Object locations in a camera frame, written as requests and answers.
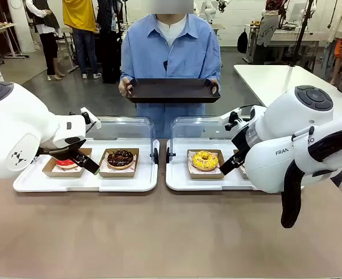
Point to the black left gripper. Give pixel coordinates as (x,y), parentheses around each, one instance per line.
(62,149)

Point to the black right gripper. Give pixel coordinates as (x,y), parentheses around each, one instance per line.
(241,139)

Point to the cardboard tray of red donut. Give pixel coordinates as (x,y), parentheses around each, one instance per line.
(69,173)

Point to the red glazed donut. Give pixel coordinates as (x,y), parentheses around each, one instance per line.
(64,163)

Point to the cardboard tray of chocolate donut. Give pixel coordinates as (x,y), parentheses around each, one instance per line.
(117,173)

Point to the chocolate sprinkled donut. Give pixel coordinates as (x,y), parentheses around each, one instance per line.
(120,160)

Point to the dark brown serving tray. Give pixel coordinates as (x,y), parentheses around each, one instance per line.
(171,91)

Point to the person's right forearm blue sleeve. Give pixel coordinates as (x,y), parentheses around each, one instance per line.
(127,71)

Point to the person's left forearm blue sleeve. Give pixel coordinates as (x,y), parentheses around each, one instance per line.
(215,71)

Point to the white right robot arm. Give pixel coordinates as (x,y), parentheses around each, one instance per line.
(275,168)

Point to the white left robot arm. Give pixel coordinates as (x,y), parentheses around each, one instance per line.
(14,122)

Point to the cardboard tray of purple donut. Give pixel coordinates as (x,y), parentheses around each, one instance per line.
(242,172)

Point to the cardboard tray of yellow donut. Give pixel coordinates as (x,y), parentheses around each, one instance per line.
(207,175)

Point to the yellow sprinkled donut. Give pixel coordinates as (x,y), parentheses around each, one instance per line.
(205,160)

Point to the person in dark clothes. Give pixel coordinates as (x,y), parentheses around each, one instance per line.
(110,43)

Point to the person in blue shirt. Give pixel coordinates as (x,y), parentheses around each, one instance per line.
(171,58)

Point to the person in white shirt vest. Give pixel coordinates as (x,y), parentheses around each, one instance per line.
(47,35)

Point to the person in yellow hoodie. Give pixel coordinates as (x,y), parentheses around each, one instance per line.
(79,17)

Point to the person's left hand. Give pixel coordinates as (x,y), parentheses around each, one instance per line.
(214,85)

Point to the person's right hand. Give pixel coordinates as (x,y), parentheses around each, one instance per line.
(124,87)

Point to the white display tray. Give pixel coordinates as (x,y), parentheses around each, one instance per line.
(182,182)
(72,182)

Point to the clear plastic display lid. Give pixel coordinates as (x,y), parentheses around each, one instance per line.
(124,130)
(194,130)

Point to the white side table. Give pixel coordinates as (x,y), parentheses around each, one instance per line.
(264,81)

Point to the black hanging bag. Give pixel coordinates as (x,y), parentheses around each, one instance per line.
(242,42)

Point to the long grey background workbench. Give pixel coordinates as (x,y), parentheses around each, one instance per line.
(287,37)

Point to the black stand pole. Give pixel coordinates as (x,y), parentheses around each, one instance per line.
(302,32)

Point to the white round column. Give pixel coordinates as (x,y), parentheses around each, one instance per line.
(19,29)

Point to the mannequin with orange shirt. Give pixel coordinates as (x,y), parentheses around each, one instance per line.
(335,46)

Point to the red floral garment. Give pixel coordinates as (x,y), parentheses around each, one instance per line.
(275,7)

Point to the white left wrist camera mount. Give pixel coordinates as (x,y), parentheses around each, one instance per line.
(94,122)

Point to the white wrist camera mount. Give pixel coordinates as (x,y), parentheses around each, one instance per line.
(242,112)
(94,122)

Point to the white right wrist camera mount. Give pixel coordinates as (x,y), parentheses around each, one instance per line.
(242,112)

